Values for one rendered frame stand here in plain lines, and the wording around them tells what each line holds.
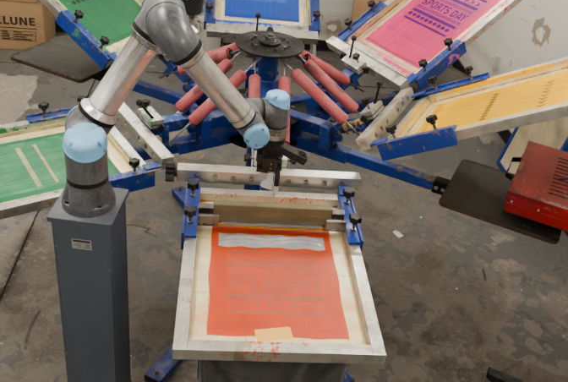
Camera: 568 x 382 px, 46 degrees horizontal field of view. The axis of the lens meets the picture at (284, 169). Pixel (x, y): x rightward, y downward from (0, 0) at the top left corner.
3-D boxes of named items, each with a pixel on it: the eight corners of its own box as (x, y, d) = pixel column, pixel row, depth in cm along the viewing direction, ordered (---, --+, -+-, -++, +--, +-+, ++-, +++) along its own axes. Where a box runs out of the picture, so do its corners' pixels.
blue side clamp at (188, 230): (195, 250, 223) (196, 233, 220) (180, 249, 223) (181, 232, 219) (199, 199, 249) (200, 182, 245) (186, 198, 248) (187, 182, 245)
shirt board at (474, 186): (565, 207, 282) (570, 191, 278) (552, 259, 251) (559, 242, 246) (281, 117, 327) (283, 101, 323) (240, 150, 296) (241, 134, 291)
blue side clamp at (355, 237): (360, 257, 229) (363, 240, 225) (346, 256, 229) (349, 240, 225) (348, 206, 254) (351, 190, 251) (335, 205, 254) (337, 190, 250)
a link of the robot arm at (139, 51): (56, 150, 192) (161, -7, 175) (57, 125, 204) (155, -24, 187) (94, 168, 198) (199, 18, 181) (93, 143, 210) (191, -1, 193)
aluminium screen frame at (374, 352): (384, 364, 187) (386, 355, 185) (172, 359, 181) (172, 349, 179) (346, 203, 254) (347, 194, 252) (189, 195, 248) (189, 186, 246)
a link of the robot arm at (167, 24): (175, 8, 167) (281, 137, 195) (171, -6, 176) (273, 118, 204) (139, 36, 168) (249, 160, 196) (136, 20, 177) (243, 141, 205)
